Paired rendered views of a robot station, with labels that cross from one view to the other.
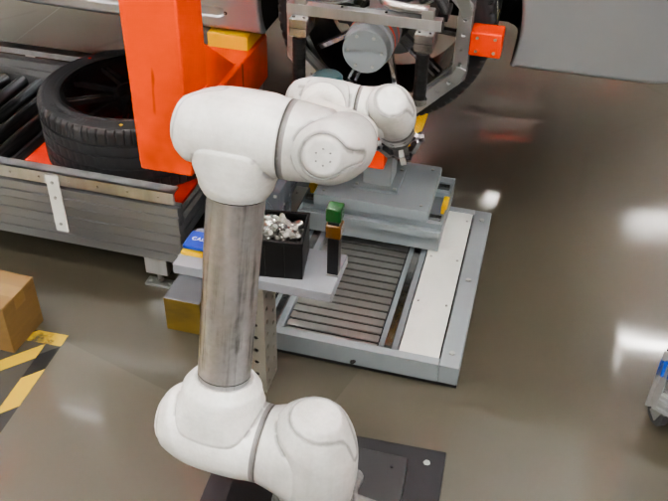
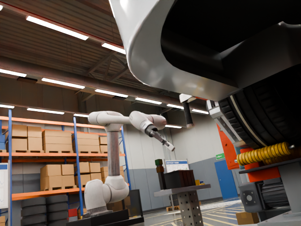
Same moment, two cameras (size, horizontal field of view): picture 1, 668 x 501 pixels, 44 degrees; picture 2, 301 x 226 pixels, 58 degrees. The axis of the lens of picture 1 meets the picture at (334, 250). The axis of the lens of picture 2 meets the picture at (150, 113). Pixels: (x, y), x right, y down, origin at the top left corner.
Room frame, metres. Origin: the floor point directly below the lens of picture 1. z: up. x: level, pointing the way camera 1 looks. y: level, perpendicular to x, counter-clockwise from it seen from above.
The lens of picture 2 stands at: (2.63, -1.62, 0.38)
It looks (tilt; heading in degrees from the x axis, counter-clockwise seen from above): 18 degrees up; 120
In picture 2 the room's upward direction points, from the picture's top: 10 degrees counter-clockwise
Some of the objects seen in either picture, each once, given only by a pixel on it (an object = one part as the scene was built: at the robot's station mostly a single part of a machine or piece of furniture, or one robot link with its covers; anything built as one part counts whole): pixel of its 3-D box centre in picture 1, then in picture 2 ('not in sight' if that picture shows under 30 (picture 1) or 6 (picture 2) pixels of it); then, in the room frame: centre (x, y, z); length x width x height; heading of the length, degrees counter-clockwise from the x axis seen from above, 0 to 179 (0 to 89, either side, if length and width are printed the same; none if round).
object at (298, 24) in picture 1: (302, 21); not in sight; (2.17, 0.10, 0.93); 0.09 x 0.05 x 0.05; 166
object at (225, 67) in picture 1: (216, 58); not in sight; (2.44, 0.39, 0.69); 0.52 x 0.17 x 0.35; 166
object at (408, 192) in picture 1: (381, 156); (300, 191); (2.49, -0.15, 0.32); 0.40 x 0.30 x 0.28; 76
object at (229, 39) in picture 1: (235, 33); not in sight; (2.60, 0.34, 0.71); 0.14 x 0.14 x 0.05; 76
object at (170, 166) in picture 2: not in sight; (180, 183); (-2.41, 8.34, 0.98); 1.50 x 0.50 x 1.95; 78
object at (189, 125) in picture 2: (420, 77); (187, 114); (2.06, -0.22, 0.83); 0.04 x 0.04 x 0.16
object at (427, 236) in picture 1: (378, 202); not in sight; (2.49, -0.15, 0.13); 0.50 x 0.36 x 0.10; 76
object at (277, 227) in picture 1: (268, 241); (179, 179); (1.72, 0.17, 0.51); 0.20 x 0.14 x 0.13; 85
